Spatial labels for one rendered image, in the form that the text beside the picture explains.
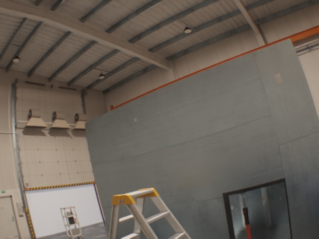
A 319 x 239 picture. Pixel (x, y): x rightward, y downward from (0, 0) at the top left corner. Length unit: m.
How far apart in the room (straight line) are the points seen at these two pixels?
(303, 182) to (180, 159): 1.18
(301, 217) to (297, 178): 0.35
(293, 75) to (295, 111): 0.29
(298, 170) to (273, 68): 0.85
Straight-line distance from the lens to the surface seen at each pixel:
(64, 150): 12.42
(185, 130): 2.20
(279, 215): 5.76
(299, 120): 1.92
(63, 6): 8.60
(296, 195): 1.99
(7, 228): 10.90
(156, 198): 1.96
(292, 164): 1.94
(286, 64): 1.99
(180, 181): 2.27
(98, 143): 2.95
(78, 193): 12.74
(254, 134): 1.97
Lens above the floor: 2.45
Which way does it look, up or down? 13 degrees up
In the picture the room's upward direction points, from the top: 12 degrees counter-clockwise
